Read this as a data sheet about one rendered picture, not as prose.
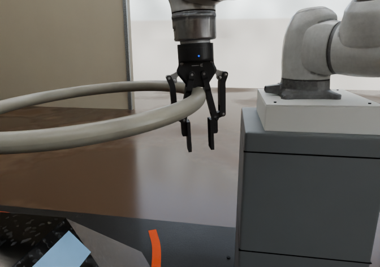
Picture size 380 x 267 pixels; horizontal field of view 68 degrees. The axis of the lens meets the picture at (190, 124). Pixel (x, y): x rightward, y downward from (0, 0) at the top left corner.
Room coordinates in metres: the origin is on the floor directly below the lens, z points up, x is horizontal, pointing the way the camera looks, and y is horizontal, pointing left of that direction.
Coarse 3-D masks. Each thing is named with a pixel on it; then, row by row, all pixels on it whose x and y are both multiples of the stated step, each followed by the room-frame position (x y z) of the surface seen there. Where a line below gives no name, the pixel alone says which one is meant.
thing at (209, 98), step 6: (204, 72) 0.59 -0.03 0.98; (204, 78) 0.59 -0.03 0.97; (204, 84) 0.60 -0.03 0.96; (204, 90) 0.61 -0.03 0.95; (210, 90) 0.60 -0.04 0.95; (210, 96) 0.60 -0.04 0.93; (210, 102) 0.60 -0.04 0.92; (210, 108) 0.60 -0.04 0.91; (210, 114) 0.62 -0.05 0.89; (216, 114) 0.61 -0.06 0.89; (216, 120) 0.60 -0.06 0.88
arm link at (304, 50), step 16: (304, 16) 0.90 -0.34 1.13; (320, 16) 0.88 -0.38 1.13; (336, 16) 0.90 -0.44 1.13; (288, 32) 0.93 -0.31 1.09; (304, 32) 0.89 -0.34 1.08; (320, 32) 0.85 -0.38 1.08; (288, 48) 0.92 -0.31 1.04; (304, 48) 0.88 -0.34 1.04; (320, 48) 0.84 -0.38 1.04; (288, 64) 0.92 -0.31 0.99; (304, 64) 0.88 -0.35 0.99; (320, 64) 0.85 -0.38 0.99
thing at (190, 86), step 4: (192, 72) 0.59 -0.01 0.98; (188, 76) 0.59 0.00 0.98; (192, 76) 0.59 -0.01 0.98; (188, 80) 0.59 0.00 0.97; (192, 80) 0.59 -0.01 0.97; (188, 84) 0.59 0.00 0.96; (192, 84) 0.59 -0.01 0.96; (184, 88) 0.62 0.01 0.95; (188, 88) 0.59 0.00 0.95; (184, 92) 0.61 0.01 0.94; (188, 92) 0.60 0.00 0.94; (184, 96) 0.60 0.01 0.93; (188, 96) 0.60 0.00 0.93; (184, 120) 0.59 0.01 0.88
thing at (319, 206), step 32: (256, 128) 0.83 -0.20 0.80; (256, 160) 0.78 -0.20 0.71; (288, 160) 0.77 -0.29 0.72; (320, 160) 0.76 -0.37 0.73; (352, 160) 0.74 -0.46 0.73; (256, 192) 0.78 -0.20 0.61; (288, 192) 0.77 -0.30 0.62; (320, 192) 0.75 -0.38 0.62; (352, 192) 0.74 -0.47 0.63; (256, 224) 0.78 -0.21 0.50; (288, 224) 0.77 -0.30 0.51; (320, 224) 0.75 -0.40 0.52; (352, 224) 0.74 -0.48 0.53; (256, 256) 0.78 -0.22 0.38; (288, 256) 0.77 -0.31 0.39; (320, 256) 0.75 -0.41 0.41; (352, 256) 0.74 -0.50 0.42
